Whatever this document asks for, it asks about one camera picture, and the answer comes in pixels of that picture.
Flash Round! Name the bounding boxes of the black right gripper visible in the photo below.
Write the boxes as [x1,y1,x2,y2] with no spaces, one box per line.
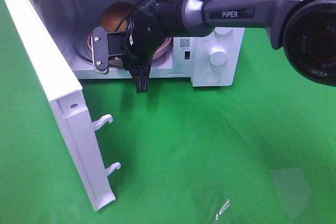
[91,26,152,93]

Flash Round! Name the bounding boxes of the burger with lettuce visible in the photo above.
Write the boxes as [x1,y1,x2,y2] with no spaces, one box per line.
[100,2,133,32]

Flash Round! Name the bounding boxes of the pink plate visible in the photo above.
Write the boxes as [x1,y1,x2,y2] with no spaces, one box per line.
[87,33,172,67]

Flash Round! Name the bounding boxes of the white microwave door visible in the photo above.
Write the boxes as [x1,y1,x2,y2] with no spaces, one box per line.
[4,0,121,211]

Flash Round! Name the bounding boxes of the round door release button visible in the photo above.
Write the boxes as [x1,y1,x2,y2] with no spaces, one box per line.
[205,70,222,83]

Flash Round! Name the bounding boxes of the white microwave knob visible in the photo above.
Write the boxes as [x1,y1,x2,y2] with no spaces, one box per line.
[209,46,227,66]
[214,27,233,35]

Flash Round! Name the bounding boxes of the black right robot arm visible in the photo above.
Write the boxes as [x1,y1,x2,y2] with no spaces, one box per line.
[91,0,335,92]

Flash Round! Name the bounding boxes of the glass microwave turntable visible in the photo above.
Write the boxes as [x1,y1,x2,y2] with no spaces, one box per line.
[72,36,123,67]

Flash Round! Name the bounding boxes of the white warning label sticker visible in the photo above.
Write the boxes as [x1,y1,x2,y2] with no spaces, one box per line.
[179,38,191,49]

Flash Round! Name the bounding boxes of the white microwave oven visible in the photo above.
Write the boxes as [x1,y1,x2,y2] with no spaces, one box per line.
[5,0,244,87]

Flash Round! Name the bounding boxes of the green table cloth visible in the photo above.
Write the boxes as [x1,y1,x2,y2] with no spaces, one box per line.
[1,2,335,223]

